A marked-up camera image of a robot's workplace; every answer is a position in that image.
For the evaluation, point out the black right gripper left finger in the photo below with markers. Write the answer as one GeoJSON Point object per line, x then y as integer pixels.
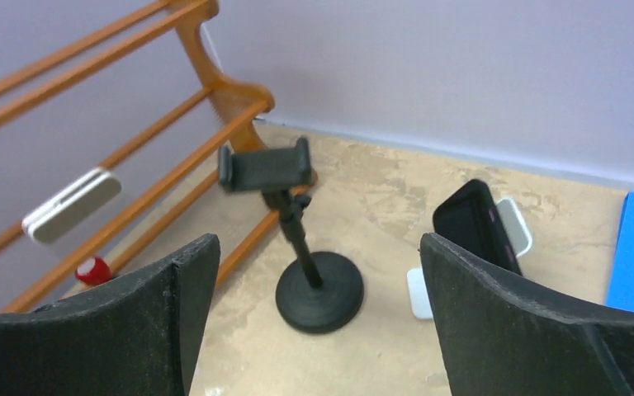
{"type": "Point", "coordinates": [138, 334]}

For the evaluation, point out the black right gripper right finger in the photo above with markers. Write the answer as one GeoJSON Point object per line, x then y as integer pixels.
{"type": "Point", "coordinates": [503, 334]}

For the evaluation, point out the black phone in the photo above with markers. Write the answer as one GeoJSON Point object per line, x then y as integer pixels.
{"type": "Point", "coordinates": [470, 219]}

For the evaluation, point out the black round-base phone stand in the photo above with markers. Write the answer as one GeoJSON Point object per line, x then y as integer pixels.
{"type": "Point", "coordinates": [319, 292]}

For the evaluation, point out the white folding phone stand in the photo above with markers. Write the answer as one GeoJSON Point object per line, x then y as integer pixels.
{"type": "Point", "coordinates": [520, 239]}

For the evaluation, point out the white device on rack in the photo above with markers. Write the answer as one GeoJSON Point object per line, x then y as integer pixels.
{"type": "Point", "coordinates": [69, 207]}

